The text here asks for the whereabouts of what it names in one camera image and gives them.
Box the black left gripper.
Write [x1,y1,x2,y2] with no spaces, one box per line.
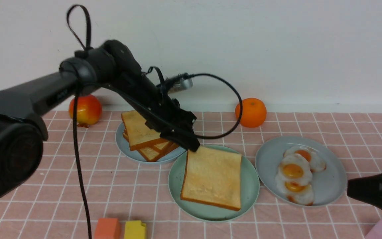
[147,98,200,152]

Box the toast slice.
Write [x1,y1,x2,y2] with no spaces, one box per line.
[121,111,171,152]
[123,130,179,162]
[180,146,243,211]

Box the fried egg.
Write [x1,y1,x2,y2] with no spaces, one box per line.
[283,145,327,173]
[277,182,314,206]
[276,153,313,186]

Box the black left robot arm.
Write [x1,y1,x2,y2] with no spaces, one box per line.
[0,40,200,198]

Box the grey-blue bread plate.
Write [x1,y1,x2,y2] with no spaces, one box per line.
[115,123,186,165]

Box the grey-blue egg plate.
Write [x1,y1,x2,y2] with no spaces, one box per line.
[255,136,347,207]

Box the orange fruit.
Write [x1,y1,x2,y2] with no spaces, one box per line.
[240,98,267,128]

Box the red apple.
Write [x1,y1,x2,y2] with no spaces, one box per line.
[76,94,102,128]

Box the pink checkered tablecloth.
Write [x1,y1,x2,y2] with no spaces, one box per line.
[0,111,382,239]

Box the mint green plate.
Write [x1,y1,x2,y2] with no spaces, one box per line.
[168,145,260,222]

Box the yellow block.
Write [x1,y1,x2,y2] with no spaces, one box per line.
[123,220,147,239]

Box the orange block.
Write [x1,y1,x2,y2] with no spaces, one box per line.
[94,217,121,239]

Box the black cable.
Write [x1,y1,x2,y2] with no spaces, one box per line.
[66,4,243,239]

